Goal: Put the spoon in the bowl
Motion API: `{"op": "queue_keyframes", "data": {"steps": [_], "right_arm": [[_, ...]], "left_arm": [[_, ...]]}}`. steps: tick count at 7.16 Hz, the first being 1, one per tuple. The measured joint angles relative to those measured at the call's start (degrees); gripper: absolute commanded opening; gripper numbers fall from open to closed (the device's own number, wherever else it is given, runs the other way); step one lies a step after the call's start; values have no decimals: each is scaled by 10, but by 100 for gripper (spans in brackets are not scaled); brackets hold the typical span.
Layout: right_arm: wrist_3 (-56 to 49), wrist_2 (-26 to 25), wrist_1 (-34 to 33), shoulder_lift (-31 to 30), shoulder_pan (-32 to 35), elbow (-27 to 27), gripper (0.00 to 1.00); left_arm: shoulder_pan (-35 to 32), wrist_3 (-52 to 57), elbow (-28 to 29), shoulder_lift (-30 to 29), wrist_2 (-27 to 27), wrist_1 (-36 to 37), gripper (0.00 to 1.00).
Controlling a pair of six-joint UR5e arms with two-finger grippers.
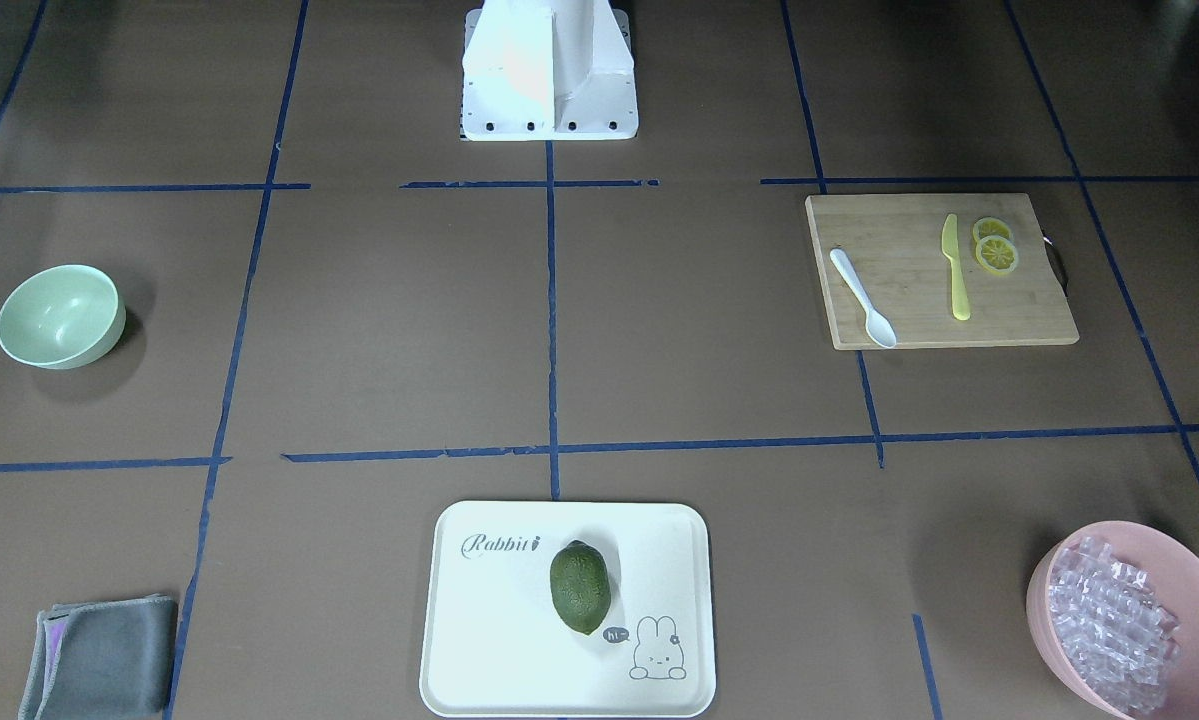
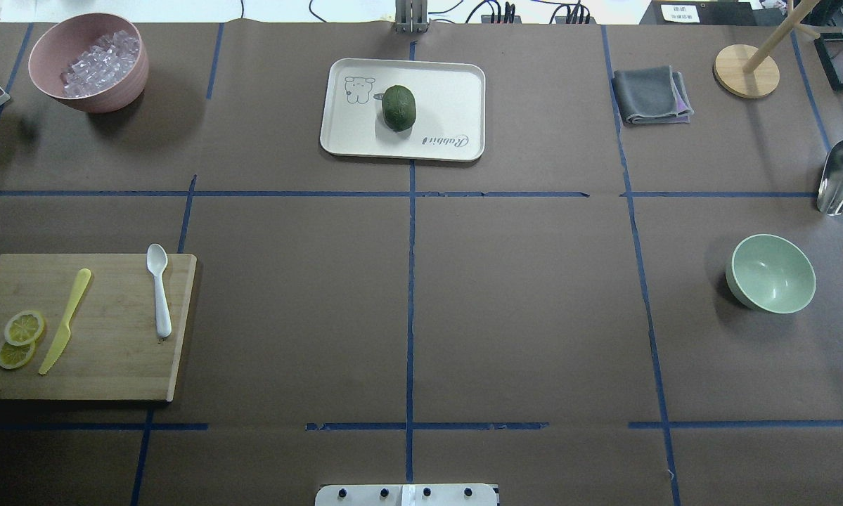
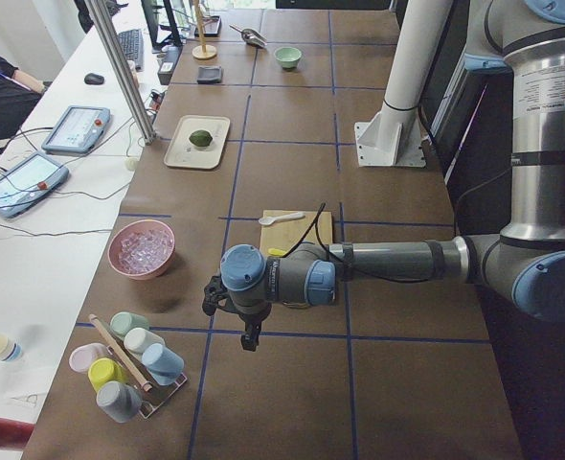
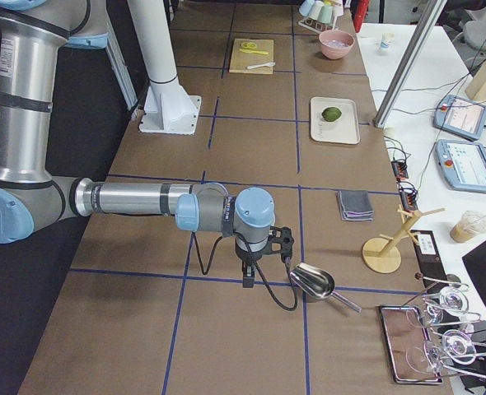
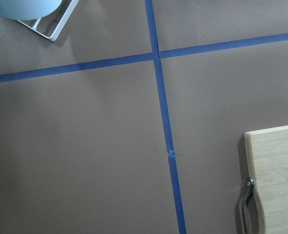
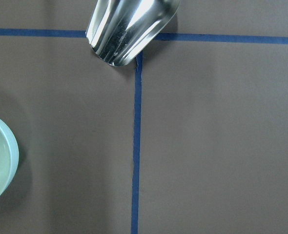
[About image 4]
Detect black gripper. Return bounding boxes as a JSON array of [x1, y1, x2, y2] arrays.
[[235, 240, 265, 288]]

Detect white plastic spoon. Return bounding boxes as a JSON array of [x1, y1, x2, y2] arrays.
[[246, 62, 275, 70]]

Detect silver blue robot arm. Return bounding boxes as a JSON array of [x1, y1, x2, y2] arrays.
[[0, 1, 275, 288]]

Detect pink bowl with ice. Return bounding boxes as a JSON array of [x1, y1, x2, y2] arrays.
[[318, 30, 355, 60]]

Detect metal scoop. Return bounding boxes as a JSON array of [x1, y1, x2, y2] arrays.
[[289, 263, 362, 314]]

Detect grey folded cloth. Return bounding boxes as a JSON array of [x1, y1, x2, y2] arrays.
[[337, 189, 374, 221]]

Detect wooden mug tree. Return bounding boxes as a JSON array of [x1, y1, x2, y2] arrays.
[[362, 205, 445, 274]]

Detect metal tray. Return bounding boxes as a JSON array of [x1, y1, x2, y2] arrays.
[[378, 305, 443, 386]]

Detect white rabbit tray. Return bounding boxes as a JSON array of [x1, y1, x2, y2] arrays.
[[310, 97, 360, 145]]

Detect green avocado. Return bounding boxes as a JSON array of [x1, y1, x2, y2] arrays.
[[321, 107, 342, 123]]

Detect black box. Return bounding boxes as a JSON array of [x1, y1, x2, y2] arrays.
[[414, 230, 446, 280]]

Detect glass goblet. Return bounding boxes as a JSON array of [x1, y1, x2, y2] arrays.
[[405, 329, 486, 374], [418, 276, 482, 328]]

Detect bamboo cutting board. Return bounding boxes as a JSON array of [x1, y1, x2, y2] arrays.
[[229, 38, 275, 75]]

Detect yellow plastic knife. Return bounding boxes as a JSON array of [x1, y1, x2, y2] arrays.
[[239, 48, 269, 56]]

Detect iced coffee cup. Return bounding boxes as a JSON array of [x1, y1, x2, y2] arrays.
[[450, 211, 486, 243]]

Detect teach pendant tablet near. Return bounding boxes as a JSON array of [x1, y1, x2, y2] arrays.
[[434, 139, 486, 193]]

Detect teach pendant tablet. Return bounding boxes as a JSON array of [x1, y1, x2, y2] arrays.
[[433, 95, 486, 141], [434, 139, 486, 193]]

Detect teach pendant tablet far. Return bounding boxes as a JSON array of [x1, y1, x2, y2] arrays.
[[433, 95, 486, 141]]

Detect paper cup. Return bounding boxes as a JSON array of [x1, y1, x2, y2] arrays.
[[379, 32, 395, 55]]

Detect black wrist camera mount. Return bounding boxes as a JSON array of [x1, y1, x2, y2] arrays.
[[264, 226, 294, 263]]

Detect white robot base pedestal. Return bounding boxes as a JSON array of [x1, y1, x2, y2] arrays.
[[128, 0, 202, 135]]

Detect cup rack with handle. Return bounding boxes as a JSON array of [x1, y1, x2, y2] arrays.
[[298, 0, 343, 33]]

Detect aluminium frame post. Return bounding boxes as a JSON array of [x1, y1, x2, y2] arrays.
[[373, 0, 446, 128]]

